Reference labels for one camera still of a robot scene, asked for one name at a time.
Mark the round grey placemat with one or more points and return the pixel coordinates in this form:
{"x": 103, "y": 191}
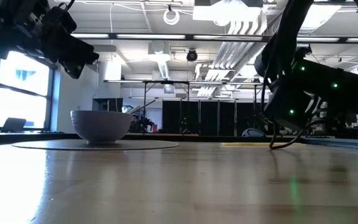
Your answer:
{"x": 151, "y": 145}

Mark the long ceiling light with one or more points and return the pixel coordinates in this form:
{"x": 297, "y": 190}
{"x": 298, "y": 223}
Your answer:
{"x": 228, "y": 37}
{"x": 151, "y": 36}
{"x": 90, "y": 36}

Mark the white blue ball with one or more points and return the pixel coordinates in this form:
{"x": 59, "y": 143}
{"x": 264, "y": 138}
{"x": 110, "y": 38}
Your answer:
{"x": 253, "y": 133}

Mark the black ceiling camera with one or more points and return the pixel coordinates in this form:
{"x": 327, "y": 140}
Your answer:
{"x": 192, "y": 55}

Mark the white ventilation duct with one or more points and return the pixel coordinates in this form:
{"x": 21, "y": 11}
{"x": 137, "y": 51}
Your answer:
{"x": 160, "y": 59}

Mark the black aluminium table frame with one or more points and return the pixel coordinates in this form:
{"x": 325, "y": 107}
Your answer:
{"x": 197, "y": 137}

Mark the open laptop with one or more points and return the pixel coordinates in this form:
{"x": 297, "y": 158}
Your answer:
{"x": 13, "y": 124}

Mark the large window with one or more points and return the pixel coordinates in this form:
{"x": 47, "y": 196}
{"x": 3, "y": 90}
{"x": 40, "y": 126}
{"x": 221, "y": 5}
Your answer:
{"x": 23, "y": 102}

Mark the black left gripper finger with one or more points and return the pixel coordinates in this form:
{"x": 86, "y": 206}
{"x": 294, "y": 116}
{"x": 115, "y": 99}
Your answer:
{"x": 64, "y": 43}
{"x": 76, "y": 71}

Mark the black monitor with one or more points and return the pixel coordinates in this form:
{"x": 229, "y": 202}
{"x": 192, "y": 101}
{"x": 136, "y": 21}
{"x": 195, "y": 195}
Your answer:
{"x": 104, "y": 104}

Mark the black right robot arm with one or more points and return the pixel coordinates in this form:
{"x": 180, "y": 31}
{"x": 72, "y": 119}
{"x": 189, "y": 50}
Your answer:
{"x": 346, "y": 90}

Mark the black partition wall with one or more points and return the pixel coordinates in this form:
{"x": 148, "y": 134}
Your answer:
{"x": 210, "y": 118}

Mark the purple bowl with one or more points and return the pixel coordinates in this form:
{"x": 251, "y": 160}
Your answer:
{"x": 101, "y": 126}

